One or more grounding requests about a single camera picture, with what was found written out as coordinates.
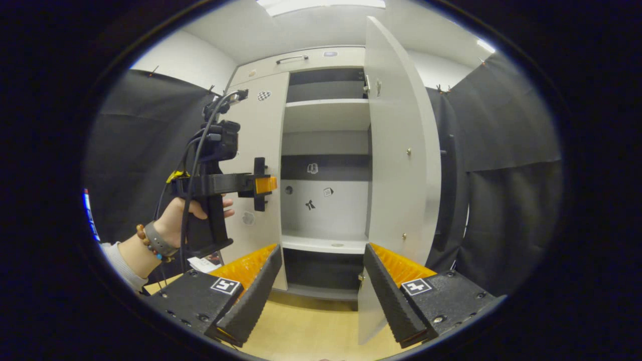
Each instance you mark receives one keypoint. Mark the small ceiling light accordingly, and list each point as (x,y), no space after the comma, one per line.
(486,46)

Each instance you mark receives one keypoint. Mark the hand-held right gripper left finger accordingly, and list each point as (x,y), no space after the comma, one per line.
(258,296)

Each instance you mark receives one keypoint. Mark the blue red white object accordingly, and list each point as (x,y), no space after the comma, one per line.
(91,215)

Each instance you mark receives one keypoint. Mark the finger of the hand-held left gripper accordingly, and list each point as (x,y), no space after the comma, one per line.
(266,185)

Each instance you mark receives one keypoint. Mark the white cabinet door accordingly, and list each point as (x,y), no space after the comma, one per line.
(396,175)
(261,130)

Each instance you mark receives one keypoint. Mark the white double-door shoe cabinet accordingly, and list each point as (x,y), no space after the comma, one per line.
(326,210)

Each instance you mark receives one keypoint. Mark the white paper booklet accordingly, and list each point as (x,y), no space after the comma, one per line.
(203,263)

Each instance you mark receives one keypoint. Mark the grey wristband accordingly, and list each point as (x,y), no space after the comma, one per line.
(160,240)

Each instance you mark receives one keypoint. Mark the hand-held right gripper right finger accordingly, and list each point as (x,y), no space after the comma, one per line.
(391,301)

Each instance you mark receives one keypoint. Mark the long ceiling light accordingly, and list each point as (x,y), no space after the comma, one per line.
(321,6)

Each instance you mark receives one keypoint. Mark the black backdrop cloth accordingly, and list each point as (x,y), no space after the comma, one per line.
(125,150)
(511,210)

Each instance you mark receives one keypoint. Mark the white cabinet drawer front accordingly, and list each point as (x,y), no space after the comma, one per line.
(346,57)

